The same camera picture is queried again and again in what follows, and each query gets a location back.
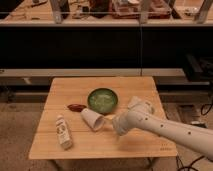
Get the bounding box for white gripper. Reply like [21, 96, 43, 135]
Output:
[104, 113, 133, 136]

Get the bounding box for green ceramic bowl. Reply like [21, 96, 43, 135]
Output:
[87, 88, 118, 115]

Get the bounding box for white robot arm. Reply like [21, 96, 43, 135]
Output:
[106, 110, 213, 162]

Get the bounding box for white paper cup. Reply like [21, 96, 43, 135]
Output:
[81, 108, 105, 131]

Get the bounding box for small white object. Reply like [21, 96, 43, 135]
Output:
[127, 96, 155, 114]

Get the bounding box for wooden folding table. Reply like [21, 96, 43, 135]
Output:
[29, 77, 177, 159]

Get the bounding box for white plastic bottle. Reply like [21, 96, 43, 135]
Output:
[56, 115, 73, 150]

